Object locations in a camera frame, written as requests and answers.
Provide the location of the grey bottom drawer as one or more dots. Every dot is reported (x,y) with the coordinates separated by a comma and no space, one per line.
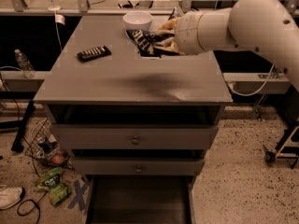
(145,199)

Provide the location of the grey middle drawer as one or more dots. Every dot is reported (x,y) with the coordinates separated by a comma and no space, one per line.
(122,166)

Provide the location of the green snack bag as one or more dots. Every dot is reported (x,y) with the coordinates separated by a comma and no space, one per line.
(53,184)

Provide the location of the grey top drawer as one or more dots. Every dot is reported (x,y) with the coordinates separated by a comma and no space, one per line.
(138,137)

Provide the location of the white bowl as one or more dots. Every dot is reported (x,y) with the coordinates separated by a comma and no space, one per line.
(137,20)

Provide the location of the grey drawer cabinet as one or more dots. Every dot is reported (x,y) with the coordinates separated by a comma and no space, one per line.
(125,89)

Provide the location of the wire basket with items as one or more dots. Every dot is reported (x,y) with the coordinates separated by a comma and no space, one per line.
(44,148)

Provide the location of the black wheeled cart base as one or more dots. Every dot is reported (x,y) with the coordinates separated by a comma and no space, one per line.
(282,151)

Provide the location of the white sneaker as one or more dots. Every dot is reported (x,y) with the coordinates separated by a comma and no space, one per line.
(10,196)

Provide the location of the grey drawer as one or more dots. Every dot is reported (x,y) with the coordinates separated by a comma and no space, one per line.
(122,166)
(145,199)
(138,137)

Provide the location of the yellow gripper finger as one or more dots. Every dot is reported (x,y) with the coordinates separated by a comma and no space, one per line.
(168,45)
(168,27)

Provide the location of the clear water bottle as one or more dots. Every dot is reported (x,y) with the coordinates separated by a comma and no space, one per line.
(24,64)

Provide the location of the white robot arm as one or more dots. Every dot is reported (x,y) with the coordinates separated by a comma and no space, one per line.
(264,27)

